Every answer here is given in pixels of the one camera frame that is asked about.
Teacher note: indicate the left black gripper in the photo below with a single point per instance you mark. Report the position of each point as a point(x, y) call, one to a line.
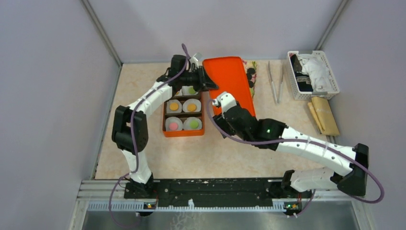
point(204, 80)

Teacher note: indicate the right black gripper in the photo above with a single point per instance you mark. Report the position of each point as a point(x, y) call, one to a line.
point(223, 124)

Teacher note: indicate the green cookie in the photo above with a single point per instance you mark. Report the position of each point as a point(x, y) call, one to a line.
point(193, 124)
point(191, 91)

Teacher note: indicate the orange box lid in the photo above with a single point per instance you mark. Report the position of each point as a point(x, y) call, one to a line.
point(229, 74)

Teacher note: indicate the orange compartment box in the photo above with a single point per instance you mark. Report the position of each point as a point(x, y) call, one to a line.
point(183, 116)

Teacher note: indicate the floral tray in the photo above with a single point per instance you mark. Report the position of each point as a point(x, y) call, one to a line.
point(251, 64)

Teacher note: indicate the pink cookie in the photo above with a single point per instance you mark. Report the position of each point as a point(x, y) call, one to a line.
point(173, 126)

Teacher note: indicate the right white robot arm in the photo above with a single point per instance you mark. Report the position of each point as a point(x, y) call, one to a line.
point(343, 168)

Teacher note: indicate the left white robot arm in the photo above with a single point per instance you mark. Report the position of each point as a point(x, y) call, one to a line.
point(130, 131)

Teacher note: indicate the white paper cup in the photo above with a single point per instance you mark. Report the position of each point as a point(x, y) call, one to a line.
point(194, 101)
point(186, 123)
point(184, 90)
point(168, 111)
point(173, 119)
point(179, 93)

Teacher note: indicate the black cookie upper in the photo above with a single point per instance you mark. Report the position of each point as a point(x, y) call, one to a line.
point(251, 71)

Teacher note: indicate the white plastic basket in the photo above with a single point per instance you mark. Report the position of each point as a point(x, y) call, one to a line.
point(298, 95)

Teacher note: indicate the black item in basket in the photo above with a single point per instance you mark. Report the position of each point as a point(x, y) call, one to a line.
point(302, 79)

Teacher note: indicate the white cloth in basket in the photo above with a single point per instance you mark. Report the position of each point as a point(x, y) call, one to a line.
point(318, 72)

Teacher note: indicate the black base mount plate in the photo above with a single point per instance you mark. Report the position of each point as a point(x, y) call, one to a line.
point(218, 193)

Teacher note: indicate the aluminium frame rail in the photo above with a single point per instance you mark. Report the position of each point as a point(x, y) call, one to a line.
point(101, 206)

